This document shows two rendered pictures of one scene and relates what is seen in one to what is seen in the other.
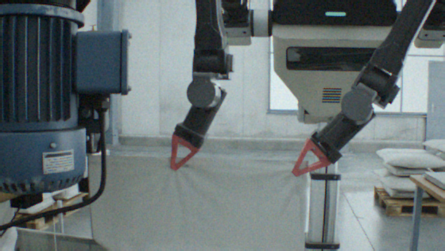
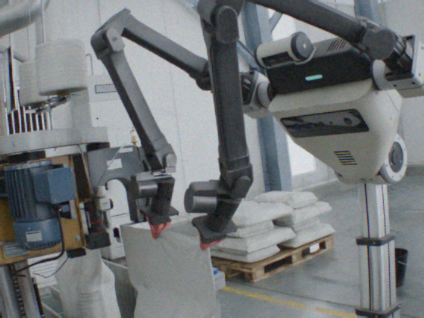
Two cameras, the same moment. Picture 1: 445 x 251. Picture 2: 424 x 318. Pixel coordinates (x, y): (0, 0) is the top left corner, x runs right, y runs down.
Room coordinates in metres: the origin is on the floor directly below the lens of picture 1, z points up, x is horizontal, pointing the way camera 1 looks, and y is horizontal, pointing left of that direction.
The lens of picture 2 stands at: (-0.08, -1.04, 1.34)
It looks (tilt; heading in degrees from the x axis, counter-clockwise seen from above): 3 degrees down; 44
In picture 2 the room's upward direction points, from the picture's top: 8 degrees counter-clockwise
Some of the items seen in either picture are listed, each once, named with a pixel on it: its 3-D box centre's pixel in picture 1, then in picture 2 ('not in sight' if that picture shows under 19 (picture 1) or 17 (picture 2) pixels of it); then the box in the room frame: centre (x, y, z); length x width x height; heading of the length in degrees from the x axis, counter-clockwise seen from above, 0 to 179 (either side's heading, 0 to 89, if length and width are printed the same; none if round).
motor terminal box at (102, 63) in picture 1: (103, 72); (54, 189); (0.55, 0.18, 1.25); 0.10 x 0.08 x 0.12; 16
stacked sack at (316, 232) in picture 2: (67, 187); (301, 235); (3.99, 1.74, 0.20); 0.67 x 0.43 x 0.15; 171
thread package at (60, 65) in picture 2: not in sight; (60, 67); (0.67, 0.26, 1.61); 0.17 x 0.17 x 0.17
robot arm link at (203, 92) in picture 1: (209, 79); (151, 176); (0.79, 0.03, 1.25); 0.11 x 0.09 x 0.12; 171
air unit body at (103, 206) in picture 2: not in sight; (104, 209); (0.81, 0.32, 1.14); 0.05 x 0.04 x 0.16; 171
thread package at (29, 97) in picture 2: not in sight; (36, 82); (0.71, 0.52, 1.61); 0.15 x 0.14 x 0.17; 81
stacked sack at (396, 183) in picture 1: (414, 183); not in sight; (3.79, -2.01, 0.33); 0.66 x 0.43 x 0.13; 81
